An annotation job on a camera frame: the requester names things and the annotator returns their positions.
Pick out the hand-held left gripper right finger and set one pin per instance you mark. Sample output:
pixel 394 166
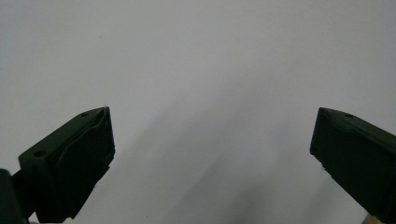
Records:
pixel 358 158

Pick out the light wooden table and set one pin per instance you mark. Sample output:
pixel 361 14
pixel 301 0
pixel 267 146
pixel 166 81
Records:
pixel 373 219

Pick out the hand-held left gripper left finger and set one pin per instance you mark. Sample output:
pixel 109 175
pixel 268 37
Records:
pixel 71 168

